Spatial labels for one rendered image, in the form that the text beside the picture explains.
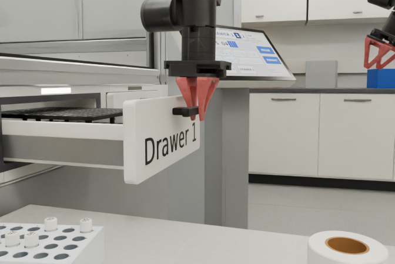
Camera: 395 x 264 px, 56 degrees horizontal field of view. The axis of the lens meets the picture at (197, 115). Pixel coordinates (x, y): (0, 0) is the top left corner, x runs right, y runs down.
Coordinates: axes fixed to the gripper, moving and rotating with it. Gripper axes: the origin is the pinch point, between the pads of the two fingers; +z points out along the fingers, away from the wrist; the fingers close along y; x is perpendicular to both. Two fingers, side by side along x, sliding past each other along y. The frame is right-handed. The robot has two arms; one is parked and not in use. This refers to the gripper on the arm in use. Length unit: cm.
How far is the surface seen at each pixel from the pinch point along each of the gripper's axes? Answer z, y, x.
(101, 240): 10.8, 1.9, 27.1
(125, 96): -1.8, 24.3, -19.6
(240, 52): -18, 11, -94
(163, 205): 34, 26, -47
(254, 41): -23, 8, -108
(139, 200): 26.9, 25.6, -29.5
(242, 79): -7, 8, -82
